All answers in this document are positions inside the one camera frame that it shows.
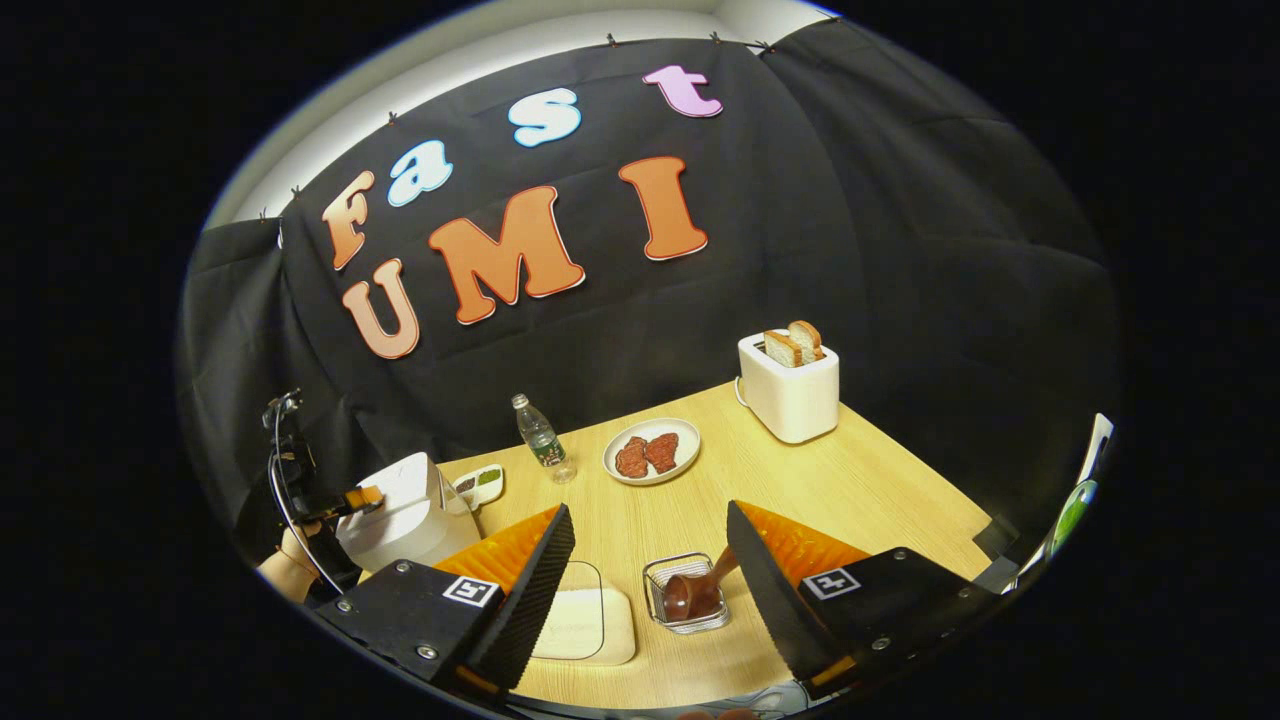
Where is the white plate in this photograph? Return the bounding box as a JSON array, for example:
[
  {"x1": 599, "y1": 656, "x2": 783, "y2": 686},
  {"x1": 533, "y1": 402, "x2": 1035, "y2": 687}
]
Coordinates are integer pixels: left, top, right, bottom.
[{"x1": 602, "y1": 417, "x2": 702, "y2": 487}]

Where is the black backdrop cloth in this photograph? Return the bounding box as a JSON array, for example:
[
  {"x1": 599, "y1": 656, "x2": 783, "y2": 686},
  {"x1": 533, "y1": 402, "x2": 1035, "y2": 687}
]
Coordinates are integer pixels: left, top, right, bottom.
[{"x1": 175, "y1": 18, "x2": 1121, "y2": 561}]

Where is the clear chopstick holder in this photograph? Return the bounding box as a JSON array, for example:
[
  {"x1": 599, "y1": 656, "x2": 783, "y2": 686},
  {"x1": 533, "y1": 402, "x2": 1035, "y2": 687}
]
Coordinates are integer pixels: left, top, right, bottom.
[{"x1": 642, "y1": 552, "x2": 732, "y2": 636}]

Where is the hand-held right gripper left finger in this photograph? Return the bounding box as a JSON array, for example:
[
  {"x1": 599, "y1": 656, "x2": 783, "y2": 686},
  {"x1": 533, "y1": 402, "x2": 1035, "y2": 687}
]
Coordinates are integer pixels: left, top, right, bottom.
[{"x1": 315, "y1": 503, "x2": 578, "y2": 696}]

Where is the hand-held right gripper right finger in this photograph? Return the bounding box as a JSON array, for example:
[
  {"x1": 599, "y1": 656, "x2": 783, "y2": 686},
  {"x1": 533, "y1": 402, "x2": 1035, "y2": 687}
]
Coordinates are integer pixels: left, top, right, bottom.
[{"x1": 726, "y1": 500, "x2": 1001, "y2": 701}]

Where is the white rice container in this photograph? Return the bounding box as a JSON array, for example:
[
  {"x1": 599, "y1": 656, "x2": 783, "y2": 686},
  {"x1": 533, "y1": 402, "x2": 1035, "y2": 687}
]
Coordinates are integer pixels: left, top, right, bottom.
[{"x1": 530, "y1": 560, "x2": 638, "y2": 667}]

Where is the white rice cooker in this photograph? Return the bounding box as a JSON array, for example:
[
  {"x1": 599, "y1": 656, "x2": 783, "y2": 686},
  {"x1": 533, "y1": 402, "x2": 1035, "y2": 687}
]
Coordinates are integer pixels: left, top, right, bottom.
[{"x1": 335, "y1": 452, "x2": 482, "y2": 574}]

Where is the clear plastic water bottle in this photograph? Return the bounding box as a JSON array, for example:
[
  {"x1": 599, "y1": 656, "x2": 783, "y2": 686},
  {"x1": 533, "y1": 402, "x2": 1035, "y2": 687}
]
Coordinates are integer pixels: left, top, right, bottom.
[{"x1": 511, "y1": 393, "x2": 579, "y2": 486}]

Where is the wooden spoon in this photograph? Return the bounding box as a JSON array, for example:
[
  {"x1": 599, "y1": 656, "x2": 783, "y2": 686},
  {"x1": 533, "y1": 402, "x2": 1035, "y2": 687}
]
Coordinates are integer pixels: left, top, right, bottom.
[{"x1": 660, "y1": 545, "x2": 743, "y2": 623}]

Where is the white divided sauce dish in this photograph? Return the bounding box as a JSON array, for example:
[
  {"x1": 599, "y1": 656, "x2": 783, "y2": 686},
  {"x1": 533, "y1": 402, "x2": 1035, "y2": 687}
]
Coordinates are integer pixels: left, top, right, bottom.
[{"x1": 452, "y1": 464, "x2": 506, "y2": 512}]

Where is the white toaster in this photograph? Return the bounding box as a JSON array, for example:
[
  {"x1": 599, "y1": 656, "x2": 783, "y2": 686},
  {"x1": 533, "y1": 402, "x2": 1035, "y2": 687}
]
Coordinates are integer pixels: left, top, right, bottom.
[{"x1": 737, "y1": 330, "x2": 841, "y2": 445}]

